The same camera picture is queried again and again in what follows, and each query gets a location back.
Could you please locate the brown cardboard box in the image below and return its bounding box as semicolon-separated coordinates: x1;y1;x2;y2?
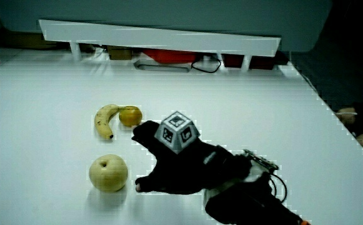
107;46;133;61

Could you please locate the pale yellow round pear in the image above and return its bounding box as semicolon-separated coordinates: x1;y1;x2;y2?
88;154;129;193

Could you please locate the person's right hand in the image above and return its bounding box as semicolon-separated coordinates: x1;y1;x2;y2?
131;111;253;195

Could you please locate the white raised shelf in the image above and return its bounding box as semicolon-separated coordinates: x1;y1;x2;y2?
38;19;282;73

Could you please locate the black cable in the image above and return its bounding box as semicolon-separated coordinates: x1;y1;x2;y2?
190;57;222;74

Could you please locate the yellow banana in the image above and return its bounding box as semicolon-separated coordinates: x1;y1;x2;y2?
94;104;121;140

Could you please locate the grey flat tray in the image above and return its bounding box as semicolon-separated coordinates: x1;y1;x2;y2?
133;59;192;73

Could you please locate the small orange fruit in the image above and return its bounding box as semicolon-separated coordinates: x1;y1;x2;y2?
118;105;143;128

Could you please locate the red plastic object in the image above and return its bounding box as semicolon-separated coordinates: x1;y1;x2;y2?
142;48;199;65

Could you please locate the dark red box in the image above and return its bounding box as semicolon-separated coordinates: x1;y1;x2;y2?
248;55;276;71
222;53;245;68

